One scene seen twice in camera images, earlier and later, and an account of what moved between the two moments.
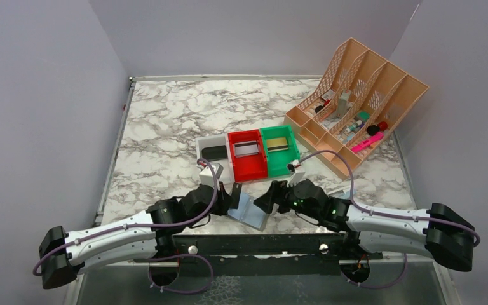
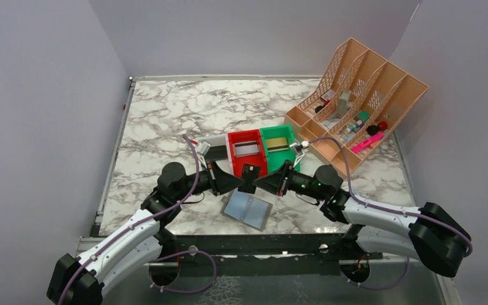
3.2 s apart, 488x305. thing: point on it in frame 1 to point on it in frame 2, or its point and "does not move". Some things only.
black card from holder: x=236 y=193 to x=250 y=173
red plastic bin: x=248 y=155 does not move
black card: x=215 y=152 does not move
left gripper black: x=223 y=196 to x=215 y=178
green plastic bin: x=280 y=149 does not move
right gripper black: x=281 y=197 to x=284 y=179
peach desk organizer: x=359 y=103 does not move
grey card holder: x=250 y=213 does not move
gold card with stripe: x=277 y=144 does not move
